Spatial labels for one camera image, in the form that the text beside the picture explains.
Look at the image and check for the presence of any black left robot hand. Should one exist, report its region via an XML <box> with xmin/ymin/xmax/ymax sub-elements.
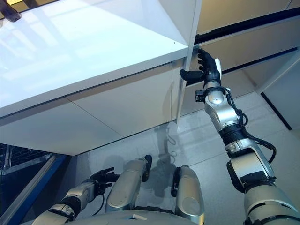
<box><xmin>90</xmin><ymin>166</ymin><xmax>121</xmax><ymax>188</ymax></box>

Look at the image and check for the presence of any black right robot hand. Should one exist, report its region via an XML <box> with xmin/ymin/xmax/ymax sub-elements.
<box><xmin>180</xmin><ymin>47</ymin><xmax>222</xmax><ymax>83</ymax></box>

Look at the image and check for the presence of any silver left robot leg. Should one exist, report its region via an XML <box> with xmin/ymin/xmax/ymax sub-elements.
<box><xmin>105</xmin><ymin>154</ymin><xmax>153</xmax><ymax>213</ymax></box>

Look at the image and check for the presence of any tall white cabinet panel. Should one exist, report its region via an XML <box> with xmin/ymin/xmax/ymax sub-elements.
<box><xmin>157</xmin><ymin>0</ymin><xmax>204</xmax><ymax>132</ymax></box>

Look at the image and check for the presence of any silver robot torso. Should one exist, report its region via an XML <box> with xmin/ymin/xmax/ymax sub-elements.
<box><xmin>77</xmin><ymin>209</ymin><xmax>213</xmax><ymax>225</ymax></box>

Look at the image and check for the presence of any white counter cabinet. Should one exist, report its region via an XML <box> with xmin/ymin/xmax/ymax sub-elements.
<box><xmin>0</xmin><ymin>0</ymin><xmax>190</xmax><ymax>157</ymax></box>

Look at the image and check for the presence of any small dark brown object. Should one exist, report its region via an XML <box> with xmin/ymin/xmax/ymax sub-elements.
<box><xmin>0</xmin><ymin>0</ymin><xmax>21</xmax><ymax>23</ymax></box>

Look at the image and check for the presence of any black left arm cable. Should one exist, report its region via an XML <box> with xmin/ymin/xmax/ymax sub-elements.
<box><xmin>93</xmin><ymin>187</ymin><xmax>106</xmax><ymax>217</ymax></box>

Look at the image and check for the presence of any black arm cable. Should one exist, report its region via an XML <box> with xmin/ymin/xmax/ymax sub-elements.
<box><xmin>224</xmin><ymin>87</ymin><xmax>278</xmax><ymax>165</ymax></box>
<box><xmin>93</xmin><ymin>187</ymin><xmax>106</xmax><ymax>217</ymax></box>

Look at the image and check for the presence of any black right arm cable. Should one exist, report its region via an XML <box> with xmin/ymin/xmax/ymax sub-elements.
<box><xmin>224</xmin><ymin>87</ymin><xmax>278</xmax><ymax>165</ymax></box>

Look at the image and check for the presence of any blue and grey frame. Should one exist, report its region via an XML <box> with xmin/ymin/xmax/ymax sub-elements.
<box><xmin>0</xmin><ymin>153</ymin><xmax>72</xmax><ymax>225</ymax></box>

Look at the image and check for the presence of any wire mesh rack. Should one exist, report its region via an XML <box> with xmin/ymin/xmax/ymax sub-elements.
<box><xmin>0</xmin><ymin>142</ymin><xmax>52</xmax><ymax>175</ymax></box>

